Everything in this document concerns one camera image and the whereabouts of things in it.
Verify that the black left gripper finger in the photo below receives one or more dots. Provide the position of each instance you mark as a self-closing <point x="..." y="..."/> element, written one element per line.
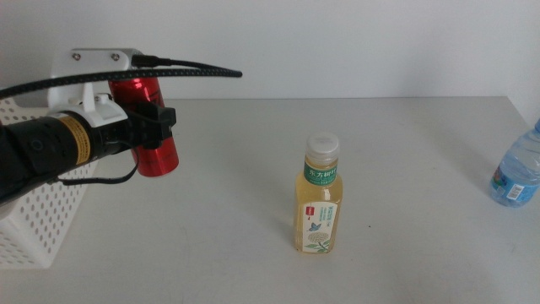
<point x="156" y="124"/>

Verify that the red drink can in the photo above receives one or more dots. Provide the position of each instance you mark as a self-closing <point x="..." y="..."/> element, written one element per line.
<point x="158" y="160"/>

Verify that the yellow tea bottle white cap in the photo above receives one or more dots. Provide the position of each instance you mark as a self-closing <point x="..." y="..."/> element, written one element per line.
<point x="318" y="198"/>

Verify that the clear water bottle blue label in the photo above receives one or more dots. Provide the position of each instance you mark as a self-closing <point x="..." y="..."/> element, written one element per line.
<point x="518" y="169"/>

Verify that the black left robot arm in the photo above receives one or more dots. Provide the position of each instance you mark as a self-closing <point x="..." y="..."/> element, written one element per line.
<point x="38" y="148"/>

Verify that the white perforated plastic basket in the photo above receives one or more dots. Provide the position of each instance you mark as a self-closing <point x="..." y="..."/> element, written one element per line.
<point x="34" y="228"/>

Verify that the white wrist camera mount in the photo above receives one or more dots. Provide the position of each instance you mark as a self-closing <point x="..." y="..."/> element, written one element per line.
<point x="95" y="63"/>

